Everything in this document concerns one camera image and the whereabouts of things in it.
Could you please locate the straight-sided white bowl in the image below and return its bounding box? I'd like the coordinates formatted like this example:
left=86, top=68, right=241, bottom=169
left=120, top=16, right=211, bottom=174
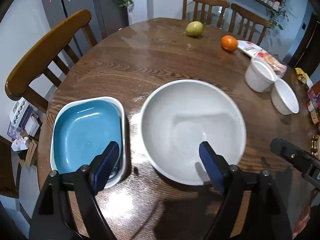
left=244, top=57, right=278, bottom=93

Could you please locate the person's right hand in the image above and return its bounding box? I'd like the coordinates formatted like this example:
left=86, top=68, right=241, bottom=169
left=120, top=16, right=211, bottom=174
left=292, top=189, right=314, bottom=239

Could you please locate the grey refrigerator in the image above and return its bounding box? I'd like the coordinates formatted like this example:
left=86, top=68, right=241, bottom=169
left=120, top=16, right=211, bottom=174
left=39, top=0, right=129, bottom=58

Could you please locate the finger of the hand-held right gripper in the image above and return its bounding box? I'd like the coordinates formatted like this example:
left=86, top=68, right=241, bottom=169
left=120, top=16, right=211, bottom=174
left=270, top=137, right=320, bottom=174

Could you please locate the brown beaded mat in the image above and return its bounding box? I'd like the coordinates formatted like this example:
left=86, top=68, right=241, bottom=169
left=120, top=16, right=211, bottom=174
left=310, top=134, right=320, bottom=159

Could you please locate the small white bowl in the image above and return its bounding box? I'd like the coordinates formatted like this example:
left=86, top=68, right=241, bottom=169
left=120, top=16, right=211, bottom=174
left=271, top=79, right=300, bottom=115

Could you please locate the trailing green plant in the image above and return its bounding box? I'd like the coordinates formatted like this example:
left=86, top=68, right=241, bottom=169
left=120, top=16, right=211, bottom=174
left=269, top=0, right=290, bottom=30

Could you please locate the dark brown door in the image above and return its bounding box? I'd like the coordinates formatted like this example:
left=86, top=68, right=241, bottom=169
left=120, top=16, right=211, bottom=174
left=287, top=12, right=320, bottom=77

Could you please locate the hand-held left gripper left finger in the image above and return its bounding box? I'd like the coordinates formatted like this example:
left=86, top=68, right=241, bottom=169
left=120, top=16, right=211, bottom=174
left=29, top=141, right=120, bottom=240

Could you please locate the plastic snack packet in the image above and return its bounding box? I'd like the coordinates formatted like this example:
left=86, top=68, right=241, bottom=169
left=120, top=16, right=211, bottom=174
left=236, top=40, right=288, bottom=78

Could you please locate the green pear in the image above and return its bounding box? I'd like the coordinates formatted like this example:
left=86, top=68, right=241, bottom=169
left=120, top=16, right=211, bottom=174
left=182, top=21, right=203, bottom=37

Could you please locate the brown wooden cabinet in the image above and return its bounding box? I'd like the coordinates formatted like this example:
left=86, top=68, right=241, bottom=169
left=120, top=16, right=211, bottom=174
left=0, top=135, right=20, bottom=199

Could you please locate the blue patterned white square plate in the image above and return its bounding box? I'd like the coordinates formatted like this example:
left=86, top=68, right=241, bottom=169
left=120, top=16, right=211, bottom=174
left=50, top=96, right=125, bottom=189

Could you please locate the pile of floor boxes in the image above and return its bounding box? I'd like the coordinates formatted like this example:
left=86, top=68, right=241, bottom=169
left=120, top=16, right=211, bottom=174
left=7, top=115, right=47, bottom=167

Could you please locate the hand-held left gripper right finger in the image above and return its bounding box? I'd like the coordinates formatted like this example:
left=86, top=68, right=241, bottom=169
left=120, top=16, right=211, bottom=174
left=199, top=141, right=293, bottom=240

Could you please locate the yellow snack packet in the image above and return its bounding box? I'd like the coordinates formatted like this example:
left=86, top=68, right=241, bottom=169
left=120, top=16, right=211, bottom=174
left=294, top=67, right=314, bottom=89

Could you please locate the orange fruit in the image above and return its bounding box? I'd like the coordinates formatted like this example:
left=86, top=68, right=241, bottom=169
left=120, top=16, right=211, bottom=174
left=221, top=35, right=238, bottom=52

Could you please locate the large white bowl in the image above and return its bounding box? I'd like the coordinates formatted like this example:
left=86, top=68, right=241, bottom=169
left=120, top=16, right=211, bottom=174
left=140, top=79, right=247, bottom=186

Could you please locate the cluster of condiment bottles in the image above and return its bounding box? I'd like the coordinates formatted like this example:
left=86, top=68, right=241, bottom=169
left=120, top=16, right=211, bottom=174
left=306, top=80, right=320, bottom=133

